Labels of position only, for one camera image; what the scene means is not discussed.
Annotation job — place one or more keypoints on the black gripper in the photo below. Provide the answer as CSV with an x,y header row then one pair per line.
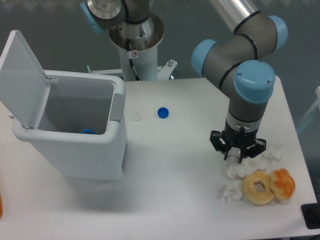
x,y
241,135

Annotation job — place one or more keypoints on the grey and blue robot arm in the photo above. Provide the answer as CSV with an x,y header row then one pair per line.
x,y
235,67

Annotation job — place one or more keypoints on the white bottle cap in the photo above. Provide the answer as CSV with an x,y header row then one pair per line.
x,y
136,117

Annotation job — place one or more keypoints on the blue bottle cap in bin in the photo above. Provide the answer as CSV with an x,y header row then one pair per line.
x,y
87,131

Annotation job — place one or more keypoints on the white trash can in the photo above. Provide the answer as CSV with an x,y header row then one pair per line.
x,y
79,101

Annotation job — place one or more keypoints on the white trash can lid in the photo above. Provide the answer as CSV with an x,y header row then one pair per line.
x,y
24,85

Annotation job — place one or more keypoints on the crumpled white tissue upper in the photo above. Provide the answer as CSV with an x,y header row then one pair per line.
x,y
235,170

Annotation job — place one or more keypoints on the crumpled white tissue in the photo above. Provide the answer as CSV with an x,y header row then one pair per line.
x,y
273,153
235,170
231,193

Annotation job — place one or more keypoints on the crumpled white tissue lower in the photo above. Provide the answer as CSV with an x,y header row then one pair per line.
x,y
231,193

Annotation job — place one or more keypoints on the crumpled white tissue right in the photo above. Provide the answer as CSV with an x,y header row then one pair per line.
x,y
273,153

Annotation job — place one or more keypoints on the orange glazed bread roll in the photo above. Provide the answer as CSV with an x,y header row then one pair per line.
x,y
282,184

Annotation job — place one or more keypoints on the black device at corner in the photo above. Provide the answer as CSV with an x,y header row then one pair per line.
x,y
311,215

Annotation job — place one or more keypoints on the orange object at edge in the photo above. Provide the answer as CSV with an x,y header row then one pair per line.
x,y
1,206

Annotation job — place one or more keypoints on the plain ring doughnut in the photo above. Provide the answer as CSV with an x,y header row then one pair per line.
x,y
256,188

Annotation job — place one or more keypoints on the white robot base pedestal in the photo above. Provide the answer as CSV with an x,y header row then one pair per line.
x,y
137,46

